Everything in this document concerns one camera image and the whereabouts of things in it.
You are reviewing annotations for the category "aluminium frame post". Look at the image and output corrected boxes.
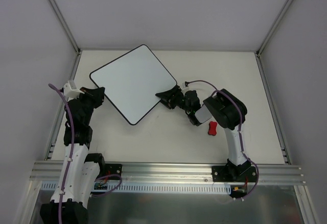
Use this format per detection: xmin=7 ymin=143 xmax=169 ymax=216
xmin=47 ymin=0 xmax=80 ymax=54
xmin=256 ymin=0 xmax=295 ymax=57

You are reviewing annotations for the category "right aluminium frame post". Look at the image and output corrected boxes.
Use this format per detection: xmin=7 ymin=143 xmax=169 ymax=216
xmin=256 ymin=0 xmax=295 ymax=57

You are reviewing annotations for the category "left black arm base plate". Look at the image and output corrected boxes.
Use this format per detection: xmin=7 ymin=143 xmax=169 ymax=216
xmin=105 ymin=163 xmax=123 ymax=181

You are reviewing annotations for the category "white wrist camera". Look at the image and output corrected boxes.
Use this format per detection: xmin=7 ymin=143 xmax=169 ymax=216
xmin=181 ymin=83 xmax=190 ymax=93
xmin=61 ymin=80 xmax=80 ymax=98

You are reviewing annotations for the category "white board with black frame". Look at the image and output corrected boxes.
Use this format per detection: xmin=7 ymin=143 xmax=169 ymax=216
xmin=89 ymin=44 xmax=177 ymax=126

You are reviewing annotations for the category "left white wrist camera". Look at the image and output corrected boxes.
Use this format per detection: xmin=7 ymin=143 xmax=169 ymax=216
xmin=61 ymin=80 xmax=80 ymax=98

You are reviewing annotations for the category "red whiteboard eraser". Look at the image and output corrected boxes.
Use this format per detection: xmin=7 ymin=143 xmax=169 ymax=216
xmin=208 ymin=121 xmax=218 ymax=136

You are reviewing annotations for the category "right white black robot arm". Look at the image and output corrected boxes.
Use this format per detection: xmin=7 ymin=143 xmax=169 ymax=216
xmin=155 ymin=85 xmax=251 ymax=182

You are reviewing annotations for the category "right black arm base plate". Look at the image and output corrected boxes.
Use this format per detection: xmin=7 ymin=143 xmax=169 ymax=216
xmin=212 ymin=165 xmax=258 ymax=183

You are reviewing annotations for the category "left aluminium frame post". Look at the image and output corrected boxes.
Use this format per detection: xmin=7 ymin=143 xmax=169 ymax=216
xmin=47 ymin=0 xmax=80 ymax=54

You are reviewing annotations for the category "white slotted cable duct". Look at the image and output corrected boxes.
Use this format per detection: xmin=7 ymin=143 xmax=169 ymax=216
xmin=40 ymin=181 xmax=231 ymax=195

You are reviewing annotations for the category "aluminium mounting rail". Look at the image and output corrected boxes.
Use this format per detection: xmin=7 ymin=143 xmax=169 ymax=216
xmin=29 ymin=160 xmax=307 ymax=185

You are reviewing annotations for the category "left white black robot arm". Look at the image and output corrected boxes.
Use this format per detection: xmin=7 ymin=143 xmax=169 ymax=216
xmin=40 ymin=84 xmax=106 ymax=223

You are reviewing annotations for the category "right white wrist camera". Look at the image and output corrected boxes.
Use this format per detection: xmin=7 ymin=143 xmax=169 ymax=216
xmin=181 ymin=83 xmax=190 ymax=93

